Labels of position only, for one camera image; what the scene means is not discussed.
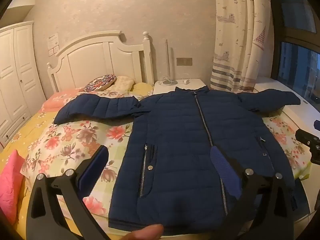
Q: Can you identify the navy quilted jacket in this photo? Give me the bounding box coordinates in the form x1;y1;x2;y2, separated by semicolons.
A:
53;86;302;237

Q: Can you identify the floral quilt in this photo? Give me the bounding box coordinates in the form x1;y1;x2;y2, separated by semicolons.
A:
20;90;312;220

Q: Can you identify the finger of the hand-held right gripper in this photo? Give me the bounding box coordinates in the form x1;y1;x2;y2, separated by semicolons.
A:
295;128;320;165

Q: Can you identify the pink cushion at left edge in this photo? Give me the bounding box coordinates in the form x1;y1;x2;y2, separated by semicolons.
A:
0;149;26;226

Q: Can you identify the pink pillow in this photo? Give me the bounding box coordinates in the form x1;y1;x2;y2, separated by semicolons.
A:
40;87;87;112

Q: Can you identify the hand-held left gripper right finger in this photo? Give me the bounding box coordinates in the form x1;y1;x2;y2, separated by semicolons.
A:
210;146;294;240

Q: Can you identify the white bed headboard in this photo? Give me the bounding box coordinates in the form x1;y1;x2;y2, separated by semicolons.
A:
47;31;154;93

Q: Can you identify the round embroidered cushion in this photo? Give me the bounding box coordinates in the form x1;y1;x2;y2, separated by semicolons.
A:
84;74;117;92

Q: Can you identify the yellow bedsheet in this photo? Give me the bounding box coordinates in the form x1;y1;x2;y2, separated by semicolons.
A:
0;87;83;220

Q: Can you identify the person's left hand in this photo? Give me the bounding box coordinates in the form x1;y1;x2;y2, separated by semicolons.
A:
114;224;165;240

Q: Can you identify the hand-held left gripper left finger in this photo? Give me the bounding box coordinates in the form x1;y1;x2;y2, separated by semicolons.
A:
26;145;110;240

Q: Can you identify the dark framed window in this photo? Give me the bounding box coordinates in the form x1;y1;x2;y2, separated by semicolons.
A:
271;0;320;102

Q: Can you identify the wall paper note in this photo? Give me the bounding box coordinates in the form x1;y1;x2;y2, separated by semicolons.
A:
47;32;60;48

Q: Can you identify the sailboat print curtain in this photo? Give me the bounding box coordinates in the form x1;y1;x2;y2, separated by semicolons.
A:
209;0;272;92

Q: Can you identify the white pole lamp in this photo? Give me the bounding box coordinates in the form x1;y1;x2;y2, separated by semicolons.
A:
161;39;178;86

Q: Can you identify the yellow pillow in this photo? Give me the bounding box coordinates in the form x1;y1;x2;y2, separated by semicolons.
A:
131;82;154;94

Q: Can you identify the cream pillow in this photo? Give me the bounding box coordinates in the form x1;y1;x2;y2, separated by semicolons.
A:
107;76;135;92

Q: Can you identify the white wardrobe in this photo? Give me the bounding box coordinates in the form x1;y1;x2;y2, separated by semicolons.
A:
0;21;47;148

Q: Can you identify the white nightstand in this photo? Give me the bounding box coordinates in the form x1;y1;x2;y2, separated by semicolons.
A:
152;78;211;96

